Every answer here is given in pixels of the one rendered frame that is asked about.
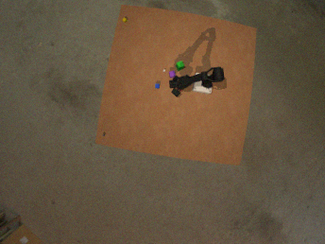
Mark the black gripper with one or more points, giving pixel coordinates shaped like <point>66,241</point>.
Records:
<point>176,92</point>

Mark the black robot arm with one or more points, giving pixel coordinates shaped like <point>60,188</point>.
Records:
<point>184,82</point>

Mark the purple cube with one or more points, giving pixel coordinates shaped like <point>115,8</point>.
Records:
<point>172,74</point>

